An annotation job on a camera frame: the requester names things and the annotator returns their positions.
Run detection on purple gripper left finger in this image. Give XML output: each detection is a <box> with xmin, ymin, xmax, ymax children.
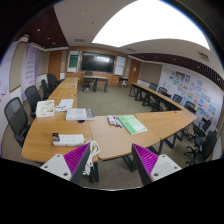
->
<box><xmin>41</xmin><ymin>143</ymin><xmax>90</xmax><ymax>184</ymax></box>

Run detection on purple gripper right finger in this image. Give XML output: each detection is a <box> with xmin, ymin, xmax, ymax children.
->
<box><xmin>131</xmin><ymin>144</ymin><xmax>181</xmax><ymax>185</ymax></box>

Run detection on black charger plug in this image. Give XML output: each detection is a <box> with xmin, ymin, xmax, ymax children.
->
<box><xmin>52</xmin><ymin>133</ymin><xmax>60</xmax><ymax>141</ymax></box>

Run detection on white power strip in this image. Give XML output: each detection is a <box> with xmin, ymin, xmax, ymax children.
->
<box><xmin>53</xmin><ymin>134</ymin><xmax>84</xmax><ymax>146</ymax></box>

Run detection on green booklet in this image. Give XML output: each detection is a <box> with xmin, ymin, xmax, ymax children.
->
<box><xmin>118</xmin><ymin>115</ymin><xmax>147</xmax><ymax>134</ymax></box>

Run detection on blue marker pen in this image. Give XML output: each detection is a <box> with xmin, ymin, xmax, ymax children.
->
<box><xmin>114</xmin><ymin>117</ymin><xmax>122</xmax><ymax>128</ymax></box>

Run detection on black office chair near right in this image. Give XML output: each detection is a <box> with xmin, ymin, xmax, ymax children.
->
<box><xmin>186</xmin><ymin>131</ymin><xmax>217</xmax><ymax>165</ymax></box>

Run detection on black office chair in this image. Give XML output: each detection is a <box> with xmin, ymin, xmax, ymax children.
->
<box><xmin>25</xmin><ymin>85</ymin><xmax>41</xmax><ymax>118</ymax></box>
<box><xmin>4</xmin><ymin>97</ymin><xmax>30</xmax><ymax>147</ymax></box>
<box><xmin>41</xmin><ymin>79</ymin><xmax>51</xmax><ymax>100</ymax></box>
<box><xmin>186</xmin><ymin>131</ymin><xmax>217</xmax><ymax>165</ymax></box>

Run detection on white marker box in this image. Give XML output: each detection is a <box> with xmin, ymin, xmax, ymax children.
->
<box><xmin>107</xmin><ymin>115</ymin><xmax>115</xmax><ymax>125</ymax></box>

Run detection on red marker pen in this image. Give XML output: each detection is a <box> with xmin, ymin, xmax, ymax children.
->
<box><xmin>113</xmin><ymin>117</ymin><xmax>119</xmax><ymax>127</ymax></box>

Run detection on white paper sheets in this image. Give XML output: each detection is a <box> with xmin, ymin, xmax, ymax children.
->
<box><xmin>55</xmin><ymin>99</ymin><xmax>73</xmax><ymax>112</ymax></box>

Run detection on white tissue box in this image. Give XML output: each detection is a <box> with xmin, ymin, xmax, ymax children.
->
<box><xmin>36</xmin><ymin>100</ymin><xmax>55</xmax><ymax>118</ymax></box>

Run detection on right row wooden tables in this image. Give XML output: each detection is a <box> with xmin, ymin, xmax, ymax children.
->
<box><xmin>129</xmin><ymin>83</ymin><xmax>182</xmax><ymax>111</ymax></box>

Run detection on black office chair near left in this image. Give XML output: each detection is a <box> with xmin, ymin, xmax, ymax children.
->
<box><xmin>4</xmin><ymin>97</ymin><xmax>30</xmax><ymax>147</ymax></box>

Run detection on small desk at front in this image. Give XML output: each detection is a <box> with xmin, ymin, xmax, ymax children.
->
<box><xmin>83</xmin><ymin>76</ymin><xmax>109</xmax><ymax>92</ymax></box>

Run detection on left whiteboard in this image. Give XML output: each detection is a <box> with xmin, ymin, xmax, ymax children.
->
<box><xmin>67</xmin><ymin>50</ymin><xmax>80</xmax><ymax>73</ymax></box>

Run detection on whiteboard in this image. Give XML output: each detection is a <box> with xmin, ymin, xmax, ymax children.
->
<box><xmin>114</xmin><ymin>56</ymin><xmax>126</xmax><ymax>76</ymax></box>
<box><xmin>67</xmin><ymin>50</ymin><xmax>80</xmax><ymax>73</ymax></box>

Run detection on right whiteboard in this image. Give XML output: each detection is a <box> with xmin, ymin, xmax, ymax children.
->
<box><xmin>114</xmin><ymin>56</ymin><xmax>126</xmax><ymax>76</ymax></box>

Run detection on white power strip cable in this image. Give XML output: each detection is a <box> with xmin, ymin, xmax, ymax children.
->
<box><xmin>82</xmin><ymin>139</ymin><xmax>101</xmax><ymax>176</ymax></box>

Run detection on colourful wall poster board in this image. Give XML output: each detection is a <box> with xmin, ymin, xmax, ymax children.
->
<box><xmin>159</xmin><ymin>65</ymin><xmax>223</xmax><ymax>126</ymax></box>

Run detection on large black wall screen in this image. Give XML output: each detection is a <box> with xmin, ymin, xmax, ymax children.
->
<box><xmin>81</xmin><ymin>52</ymin><xmax>115</xmax><ymax>73</ymax></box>

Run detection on purple wall banner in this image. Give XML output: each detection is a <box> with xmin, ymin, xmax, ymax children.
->
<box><xmin>21</xmin><ymin>44</ymin><xmax>39</xmax><ymax>101</ymax></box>

